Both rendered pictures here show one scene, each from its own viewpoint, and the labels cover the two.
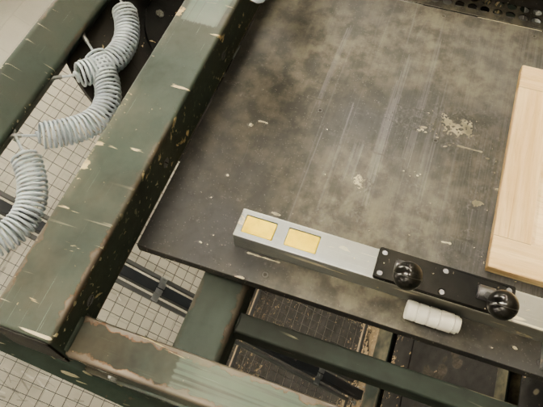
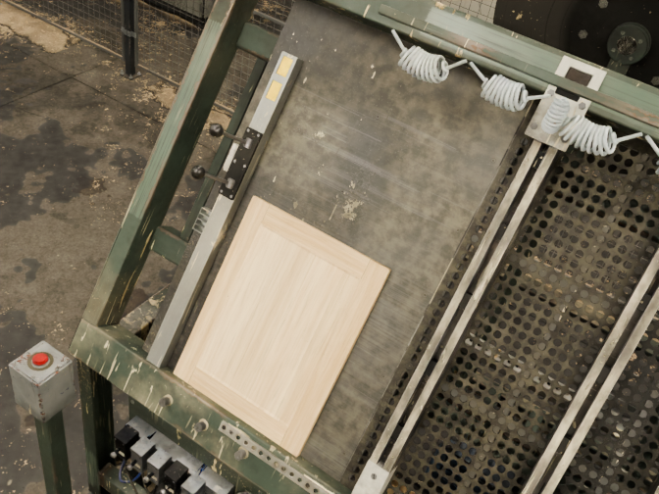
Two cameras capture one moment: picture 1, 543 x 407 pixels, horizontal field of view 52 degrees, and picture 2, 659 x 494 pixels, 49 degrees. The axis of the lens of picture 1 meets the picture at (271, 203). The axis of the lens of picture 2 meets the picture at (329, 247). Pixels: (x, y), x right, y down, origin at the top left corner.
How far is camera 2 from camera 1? 165 cm
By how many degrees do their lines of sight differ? 51
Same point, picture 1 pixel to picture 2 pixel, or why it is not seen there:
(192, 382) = (210, 30)
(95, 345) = not seen: outside the picture
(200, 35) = not seen: hidden behind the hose
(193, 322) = (260, 33)
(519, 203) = (285, 225)
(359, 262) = (257, 121)
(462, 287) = (234, 172)
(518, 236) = (267, 218)
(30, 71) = not seen: outside the picture
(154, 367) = (218, 12)
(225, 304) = (267, 51)
